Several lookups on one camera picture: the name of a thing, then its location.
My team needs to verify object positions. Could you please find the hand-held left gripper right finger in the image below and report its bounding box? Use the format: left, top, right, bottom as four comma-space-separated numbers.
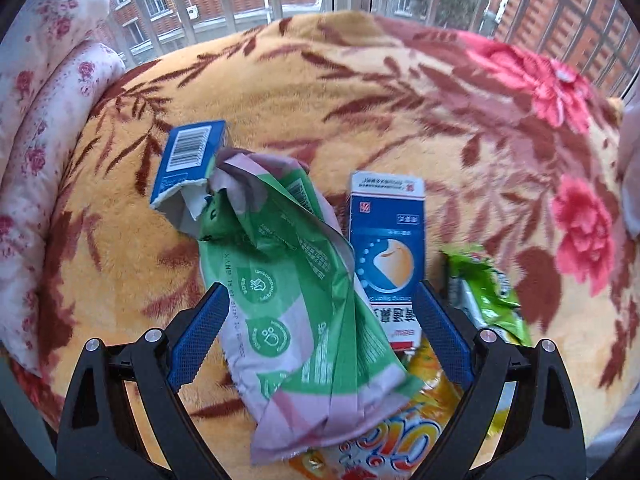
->
411, 280, 587, 480

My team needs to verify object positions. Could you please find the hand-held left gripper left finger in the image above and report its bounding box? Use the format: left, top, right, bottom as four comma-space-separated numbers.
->
56, 281, 231, 480

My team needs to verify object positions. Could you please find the green snack packet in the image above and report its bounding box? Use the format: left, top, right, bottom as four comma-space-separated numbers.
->
440, 245, 533, 348

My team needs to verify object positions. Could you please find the blue and white medicine box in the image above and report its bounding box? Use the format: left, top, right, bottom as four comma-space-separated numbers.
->
348, 171, 427, 351

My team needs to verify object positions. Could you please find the green and pink plastic bag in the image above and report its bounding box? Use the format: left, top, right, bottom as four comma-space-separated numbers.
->
197, 147, 426, 466

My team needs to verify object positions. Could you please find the orange yellow snack packet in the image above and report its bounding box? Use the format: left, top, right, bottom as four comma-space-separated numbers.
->
287, 340, 511, 480

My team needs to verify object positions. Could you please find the blue barcode cardboard box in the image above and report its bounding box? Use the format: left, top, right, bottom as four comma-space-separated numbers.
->
150, 120, 230, 236

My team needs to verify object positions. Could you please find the orange floral plush blanket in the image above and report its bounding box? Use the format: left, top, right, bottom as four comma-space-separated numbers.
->
10, 10, 637, 480

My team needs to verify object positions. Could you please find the white quilt with pink flowers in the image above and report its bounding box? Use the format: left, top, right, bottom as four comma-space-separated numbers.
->
0, 0, 127, 378

